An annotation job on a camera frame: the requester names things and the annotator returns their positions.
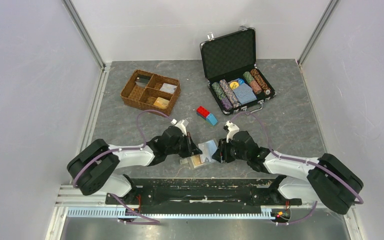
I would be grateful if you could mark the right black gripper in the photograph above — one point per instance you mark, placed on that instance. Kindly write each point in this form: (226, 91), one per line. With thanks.
(221, 154)

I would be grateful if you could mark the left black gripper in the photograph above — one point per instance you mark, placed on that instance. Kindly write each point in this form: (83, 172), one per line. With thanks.
(191, 149)

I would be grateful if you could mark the gold credit card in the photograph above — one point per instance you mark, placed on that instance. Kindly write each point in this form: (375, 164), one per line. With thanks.
(196, 161)

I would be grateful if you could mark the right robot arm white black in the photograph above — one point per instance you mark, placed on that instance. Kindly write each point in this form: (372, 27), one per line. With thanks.
(325, 179)

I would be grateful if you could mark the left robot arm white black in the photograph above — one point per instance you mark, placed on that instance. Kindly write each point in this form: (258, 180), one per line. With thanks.
(92, 169)

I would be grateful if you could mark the gold cards in basket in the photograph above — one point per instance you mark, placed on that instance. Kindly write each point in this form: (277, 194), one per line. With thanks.
(161, 103)

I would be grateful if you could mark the blue playing card deck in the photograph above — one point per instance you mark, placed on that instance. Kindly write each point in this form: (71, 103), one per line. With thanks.
(244, 93)

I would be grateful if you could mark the silver VIP cards stack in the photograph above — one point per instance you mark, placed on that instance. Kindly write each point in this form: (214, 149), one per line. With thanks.
(168, 88)

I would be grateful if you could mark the black cards in basket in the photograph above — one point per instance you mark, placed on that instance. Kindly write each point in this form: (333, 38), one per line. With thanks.
(142, 80)

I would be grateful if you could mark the blue toy brick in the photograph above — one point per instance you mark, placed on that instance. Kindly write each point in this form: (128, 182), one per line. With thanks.
(211, 119)

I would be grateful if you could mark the red toy brick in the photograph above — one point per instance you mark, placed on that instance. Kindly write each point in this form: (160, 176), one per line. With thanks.
(202, 112)

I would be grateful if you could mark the green poker chip row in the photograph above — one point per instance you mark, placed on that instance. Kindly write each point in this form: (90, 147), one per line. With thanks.
(221, 96)

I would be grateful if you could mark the purple poker chip row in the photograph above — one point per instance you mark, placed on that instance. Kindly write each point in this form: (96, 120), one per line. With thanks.
(229, 93)

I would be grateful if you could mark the yellow dealer button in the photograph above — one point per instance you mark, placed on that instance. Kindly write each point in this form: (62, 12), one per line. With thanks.
(234, 84)

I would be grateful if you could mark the black poker chip case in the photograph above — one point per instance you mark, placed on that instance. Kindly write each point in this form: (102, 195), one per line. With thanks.
(227, 57)

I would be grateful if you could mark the brown wicker divided basket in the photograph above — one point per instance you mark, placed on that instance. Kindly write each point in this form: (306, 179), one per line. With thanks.
(143, 98)

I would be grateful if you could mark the green pink chip row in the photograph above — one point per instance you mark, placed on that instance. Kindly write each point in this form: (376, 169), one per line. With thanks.
(252, 82)

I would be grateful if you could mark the brown poker chip row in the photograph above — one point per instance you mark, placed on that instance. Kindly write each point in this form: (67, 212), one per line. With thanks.
(260, 80)

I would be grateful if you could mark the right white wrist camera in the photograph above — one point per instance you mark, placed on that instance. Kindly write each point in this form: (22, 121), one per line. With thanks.
(231, 130)

